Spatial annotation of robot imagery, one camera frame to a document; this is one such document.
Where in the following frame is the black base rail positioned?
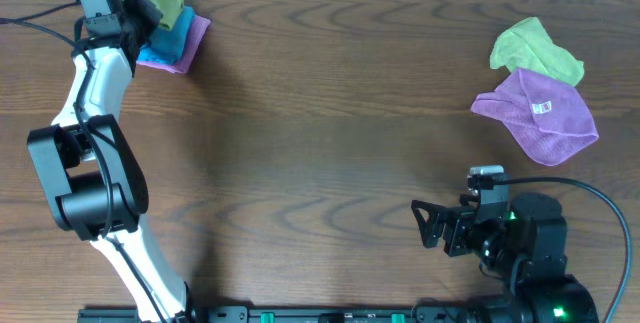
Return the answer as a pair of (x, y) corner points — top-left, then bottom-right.
(77, 304), (476, 323)

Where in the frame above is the folded pink cloth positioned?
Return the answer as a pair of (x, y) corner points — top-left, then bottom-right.
(137, 15), (211, 74)

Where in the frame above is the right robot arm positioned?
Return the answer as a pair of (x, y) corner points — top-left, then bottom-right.
(411, 191), (598, 323)

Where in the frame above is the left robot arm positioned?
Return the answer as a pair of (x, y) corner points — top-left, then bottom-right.
(27, 0), (203, 322)

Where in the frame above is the left black cable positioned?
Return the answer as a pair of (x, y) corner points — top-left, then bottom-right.
(0, 0), (169, 323)

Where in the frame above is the right black cable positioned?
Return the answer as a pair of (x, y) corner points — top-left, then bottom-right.
(492, 176), (634, 323)

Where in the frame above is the crumpled purple cloth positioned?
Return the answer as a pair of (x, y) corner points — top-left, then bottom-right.
(471, 68), (599, 166)

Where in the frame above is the folded blue cloth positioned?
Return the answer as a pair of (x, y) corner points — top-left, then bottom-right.
(137, 7), (195, 65)

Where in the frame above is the black cable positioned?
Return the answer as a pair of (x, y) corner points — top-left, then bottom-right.
(0, 0), (169, 323)
(492, 176), (634, 323)

